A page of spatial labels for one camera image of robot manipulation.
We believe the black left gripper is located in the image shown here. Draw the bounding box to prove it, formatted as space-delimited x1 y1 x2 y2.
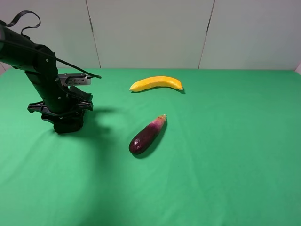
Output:
27 95 93 125

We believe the black leather glasses case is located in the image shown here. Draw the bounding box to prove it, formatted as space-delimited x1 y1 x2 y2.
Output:
53 86 93 134

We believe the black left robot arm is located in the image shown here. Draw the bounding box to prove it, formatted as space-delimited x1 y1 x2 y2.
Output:
0 22 93 128

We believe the purple eggplant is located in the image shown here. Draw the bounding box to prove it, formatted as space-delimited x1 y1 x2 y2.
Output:
128 114 166 155

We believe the green tablecloth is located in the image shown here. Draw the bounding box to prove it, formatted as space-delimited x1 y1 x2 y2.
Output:
0 69 301 226

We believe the yellow banana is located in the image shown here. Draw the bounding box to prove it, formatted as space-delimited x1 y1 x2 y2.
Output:
129 76 184 92

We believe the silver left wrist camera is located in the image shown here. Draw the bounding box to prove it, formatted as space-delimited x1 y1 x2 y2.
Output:
58 73 92 86

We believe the black left camera cable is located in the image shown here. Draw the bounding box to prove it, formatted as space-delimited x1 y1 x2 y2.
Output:
0 10 102 80

